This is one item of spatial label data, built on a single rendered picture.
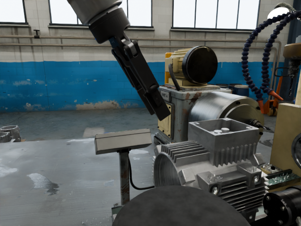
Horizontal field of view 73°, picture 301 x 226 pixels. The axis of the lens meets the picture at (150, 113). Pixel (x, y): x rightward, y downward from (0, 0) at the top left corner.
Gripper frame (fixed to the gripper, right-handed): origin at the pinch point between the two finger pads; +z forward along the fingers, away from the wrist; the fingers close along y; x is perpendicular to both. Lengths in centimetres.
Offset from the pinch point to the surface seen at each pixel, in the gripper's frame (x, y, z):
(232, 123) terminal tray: -14.4, -3.2, 15.2
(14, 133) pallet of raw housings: 112, 224, 17
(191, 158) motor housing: 1.3, -10.0, 10.6
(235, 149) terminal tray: -7.8, -11.1, 15.0
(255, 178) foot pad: -7.0, -15.2, 20.2
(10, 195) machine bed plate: 57, 39, 13
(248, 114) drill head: -33.3, 14.5, 30.6
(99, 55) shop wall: -60, 547, -2
